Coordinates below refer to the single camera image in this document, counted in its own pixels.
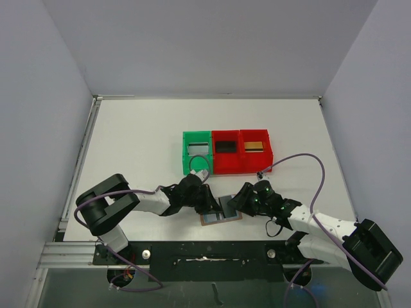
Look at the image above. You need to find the dark grey card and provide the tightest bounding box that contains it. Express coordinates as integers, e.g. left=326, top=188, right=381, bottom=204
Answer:
left=218, top=195, right=239, bottom=219

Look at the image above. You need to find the brown leather card holder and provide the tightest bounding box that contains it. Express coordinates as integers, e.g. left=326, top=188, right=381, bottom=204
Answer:
left=200, top=210, right=242, bottom=227

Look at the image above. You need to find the green plastic bin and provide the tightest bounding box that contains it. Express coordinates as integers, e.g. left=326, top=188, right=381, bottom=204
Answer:
left=182, top=131, right=213, bottom=175

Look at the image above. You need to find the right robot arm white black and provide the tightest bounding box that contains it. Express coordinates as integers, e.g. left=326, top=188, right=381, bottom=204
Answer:
left=228, top=180, right=403, bottom=291

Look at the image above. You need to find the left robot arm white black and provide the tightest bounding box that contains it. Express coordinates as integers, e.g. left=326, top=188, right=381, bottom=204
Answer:
left=74, top=170, right=222, bottom=253

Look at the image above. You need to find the gold card in bin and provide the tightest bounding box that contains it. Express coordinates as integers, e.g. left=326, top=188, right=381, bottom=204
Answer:
left=244, top=141, right=264, bottom=153

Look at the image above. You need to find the black card in bin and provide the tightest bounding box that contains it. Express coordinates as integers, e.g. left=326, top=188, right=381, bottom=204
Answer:
left=214, top=141, right=237, bottom=153

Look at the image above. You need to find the right red plastic bin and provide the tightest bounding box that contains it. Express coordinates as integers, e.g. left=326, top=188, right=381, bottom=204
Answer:
left=240, top=130, right=274, bottom=173

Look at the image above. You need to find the red plastic bin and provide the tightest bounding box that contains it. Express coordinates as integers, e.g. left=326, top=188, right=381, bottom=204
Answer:
left=211, top=130, right=241, bottom=175
left=240, top=130, right=274, bottom=173

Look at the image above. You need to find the middle red plastic bin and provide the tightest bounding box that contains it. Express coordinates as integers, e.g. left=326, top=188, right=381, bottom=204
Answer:
left=211, top=130, right=241, bottom=175

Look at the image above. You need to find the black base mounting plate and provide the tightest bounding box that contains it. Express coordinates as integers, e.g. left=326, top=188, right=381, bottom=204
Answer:
left=92, top=240, right=324, bottom=283

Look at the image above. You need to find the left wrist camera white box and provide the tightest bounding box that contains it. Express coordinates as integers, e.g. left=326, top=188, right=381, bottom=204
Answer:
left=190, top=169, right=211, bottom=183

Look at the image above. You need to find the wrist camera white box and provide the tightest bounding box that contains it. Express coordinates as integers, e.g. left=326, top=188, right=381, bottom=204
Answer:
left=256, top=171, right=270, bottom=181
left=190, top=169, right=211, bottom=183

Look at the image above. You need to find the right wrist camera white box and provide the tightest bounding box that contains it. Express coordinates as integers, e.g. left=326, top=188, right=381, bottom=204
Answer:
left=256, top=171, right=270, bottom=181

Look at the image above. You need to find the aluminium front rail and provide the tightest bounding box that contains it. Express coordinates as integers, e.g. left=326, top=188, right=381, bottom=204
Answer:
left=39, top=239, right=302, bottom=269

